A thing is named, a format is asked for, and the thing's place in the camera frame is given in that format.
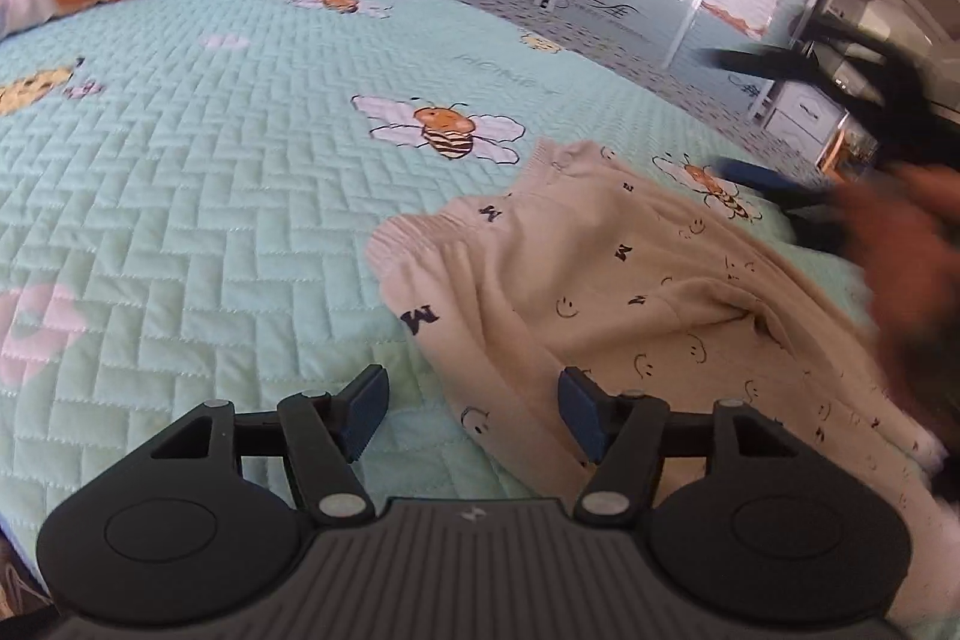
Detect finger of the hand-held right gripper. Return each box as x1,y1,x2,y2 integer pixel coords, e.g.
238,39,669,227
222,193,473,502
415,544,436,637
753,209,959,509
703,47,886,105
716,160,842,218

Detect person's right hand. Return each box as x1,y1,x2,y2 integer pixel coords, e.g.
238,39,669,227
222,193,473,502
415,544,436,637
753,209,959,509
832,164,960,420

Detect white drawer unit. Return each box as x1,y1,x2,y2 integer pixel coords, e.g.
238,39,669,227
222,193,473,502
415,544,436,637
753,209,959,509
765,81,848,148

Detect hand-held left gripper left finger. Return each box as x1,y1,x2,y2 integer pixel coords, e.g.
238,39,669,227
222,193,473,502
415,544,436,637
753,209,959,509
150,364,391,528

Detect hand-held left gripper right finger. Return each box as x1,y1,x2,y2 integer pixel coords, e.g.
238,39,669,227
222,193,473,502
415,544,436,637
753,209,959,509
559,366,800,528

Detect beige printed pants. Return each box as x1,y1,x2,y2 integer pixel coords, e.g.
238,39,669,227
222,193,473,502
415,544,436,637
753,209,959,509
366,139,960,626

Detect bee print bedspread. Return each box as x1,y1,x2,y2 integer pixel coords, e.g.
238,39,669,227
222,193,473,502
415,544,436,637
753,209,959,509
0,0,901,633

